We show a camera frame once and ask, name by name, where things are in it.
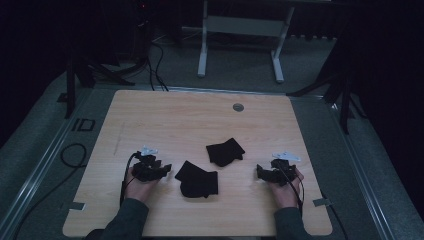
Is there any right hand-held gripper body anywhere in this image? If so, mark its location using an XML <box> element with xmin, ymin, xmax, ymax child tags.
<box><xmin>266</xmin><ymin>151</ymin><xmax>302</xmax><ymax>187</ymax></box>

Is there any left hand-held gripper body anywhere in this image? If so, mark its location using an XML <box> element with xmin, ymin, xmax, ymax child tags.
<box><xmin>132</xmin><ymin>144</ymin><xmax>163</xmax><ymax>183</ymax></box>

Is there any black sock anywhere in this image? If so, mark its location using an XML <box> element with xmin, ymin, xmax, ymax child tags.
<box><xmin>174</xmin><ymin>160</ymin><xmax>219</xmax><ymax>199</ymax></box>
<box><xmin>205</xmin><ymin>137</ymin><xmax>246</xmax><ymax>168</ymax></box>

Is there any person's left hand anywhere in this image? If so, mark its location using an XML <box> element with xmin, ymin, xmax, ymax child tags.
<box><xmin>124</xmin><ymin>166</ymin><xmax>158</xmax><ymax>205</ymax></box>

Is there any person's right hand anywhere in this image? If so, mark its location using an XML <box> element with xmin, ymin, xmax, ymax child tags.
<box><xmin>268</xmin><ymin>167</ymin><xmax>305</xmax><ymax>210</ymax></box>

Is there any grey tape strip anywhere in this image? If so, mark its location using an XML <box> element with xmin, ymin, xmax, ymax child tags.
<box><xmin>312</xmin><ymin>197</ymin><xmax>333</xmax><ymax>208</ymax></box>
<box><xmin>67</xmin><ymin>201</ymin><xmax>87</xmax><ymax>212</ymax></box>

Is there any black metal stand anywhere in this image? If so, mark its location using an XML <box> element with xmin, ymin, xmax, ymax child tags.
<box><xmin>287</xmin><ymin>39</ymin><xmax>368</xmax><ymax>136</ymax></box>
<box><xmin>56</xmin><ymin>53</ymin><xmax>136</xmax><ymax>120</ymax></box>

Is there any right hand-held gripper cable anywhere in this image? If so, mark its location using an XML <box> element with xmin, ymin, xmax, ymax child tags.
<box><xmin>279</xmin><ymin>165</ymin><xmax>305</xmax><ymax>216</ymax></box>

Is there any hand-held gripper cable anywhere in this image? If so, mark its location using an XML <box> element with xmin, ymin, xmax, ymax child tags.
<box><xmin>279</xmin><ymin>165</ymin><xmax>305</xmax><ymax>216</ymax></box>
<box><xmin>119</xmin><ymin>152</ymin><xmax>138</xmax><ymax>207</ymax></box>

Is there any left hand-held gripper cable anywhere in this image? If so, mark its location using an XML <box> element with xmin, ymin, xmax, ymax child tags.
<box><xmin>119</xmin><ymin>152</ymin><xmax>138</xmax><ymax>207</ymax></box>

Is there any black floor cable loop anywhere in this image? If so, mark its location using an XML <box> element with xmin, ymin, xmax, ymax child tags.
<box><xmin>11</xmin><ymin>142</ymin><xmax>88</xmax><ymax>240</ymax></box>

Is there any black floor cables bundle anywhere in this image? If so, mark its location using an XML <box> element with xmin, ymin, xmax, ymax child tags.
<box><xmin>145</xmin><ymin>39</ymin><xmax>170</xmax><ymax>92</ymax></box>

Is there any white metal table frame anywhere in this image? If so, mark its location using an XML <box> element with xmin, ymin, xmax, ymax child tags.
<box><xmin>197</xmin><ymin>0</ymin><xmax>296</xmax><ymax>84</ymax></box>

